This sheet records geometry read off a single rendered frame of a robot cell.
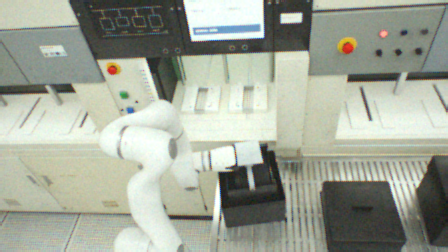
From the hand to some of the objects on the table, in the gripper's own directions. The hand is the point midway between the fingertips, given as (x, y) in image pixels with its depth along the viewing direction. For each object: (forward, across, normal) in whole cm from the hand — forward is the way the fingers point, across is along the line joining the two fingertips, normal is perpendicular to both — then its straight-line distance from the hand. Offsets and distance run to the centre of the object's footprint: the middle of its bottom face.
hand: (247, 155), depth 139 cm
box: (+86, -23, +33) cm, 95 cm away
